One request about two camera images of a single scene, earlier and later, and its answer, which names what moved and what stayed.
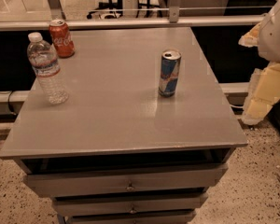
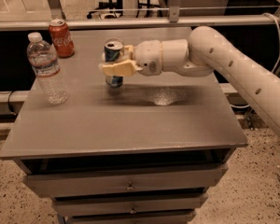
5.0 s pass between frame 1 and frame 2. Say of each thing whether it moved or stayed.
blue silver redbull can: moved
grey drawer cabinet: stayed
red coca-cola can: stayed
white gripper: moved
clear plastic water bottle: stayed
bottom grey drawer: stayed
